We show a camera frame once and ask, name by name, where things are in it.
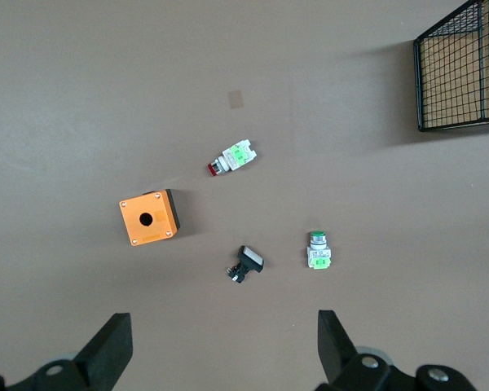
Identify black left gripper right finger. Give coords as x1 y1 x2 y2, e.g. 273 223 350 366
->
315 310 481 391

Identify black wire tray wooden base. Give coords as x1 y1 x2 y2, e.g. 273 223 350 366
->
413 0 489 133

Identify green white switch sideways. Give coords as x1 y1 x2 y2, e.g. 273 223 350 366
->
205 139 258 178

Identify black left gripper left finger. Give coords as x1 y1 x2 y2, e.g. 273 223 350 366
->
6 312 134 391

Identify green push button switch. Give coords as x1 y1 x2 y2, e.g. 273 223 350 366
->
306 230 333 270

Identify orange button enclosure box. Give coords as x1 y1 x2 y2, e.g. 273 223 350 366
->
118 188 183 247

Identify black square white-face push button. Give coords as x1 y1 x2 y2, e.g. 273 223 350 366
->
225 244 266 285

